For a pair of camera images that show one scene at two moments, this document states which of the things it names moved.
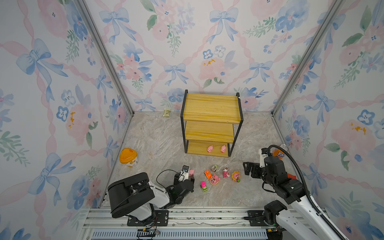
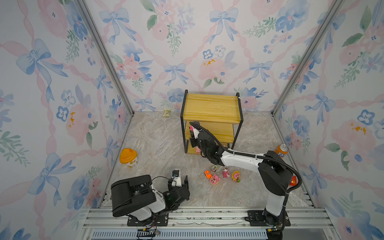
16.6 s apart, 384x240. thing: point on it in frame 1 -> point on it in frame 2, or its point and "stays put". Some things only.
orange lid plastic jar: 128,156 stays put
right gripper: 256,167 -> 193,140
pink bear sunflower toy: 236,176 stays put
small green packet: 166,112 stays put
